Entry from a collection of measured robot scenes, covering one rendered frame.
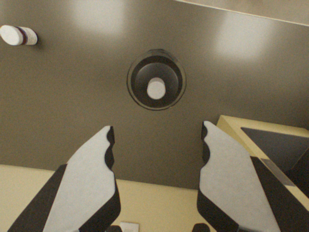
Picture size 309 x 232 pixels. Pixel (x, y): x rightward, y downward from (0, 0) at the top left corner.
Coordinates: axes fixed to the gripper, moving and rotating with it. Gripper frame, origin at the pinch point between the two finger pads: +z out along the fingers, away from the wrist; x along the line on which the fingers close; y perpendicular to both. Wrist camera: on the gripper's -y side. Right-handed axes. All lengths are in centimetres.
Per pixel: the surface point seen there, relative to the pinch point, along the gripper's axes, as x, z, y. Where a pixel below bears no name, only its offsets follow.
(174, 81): 3.1, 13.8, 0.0
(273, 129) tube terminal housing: 38, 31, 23
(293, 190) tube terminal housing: 23.1, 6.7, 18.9
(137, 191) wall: -12, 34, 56
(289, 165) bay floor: 46, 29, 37
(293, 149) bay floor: 45, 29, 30
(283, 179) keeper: 23.0, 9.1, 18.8
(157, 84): 0.3, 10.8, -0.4
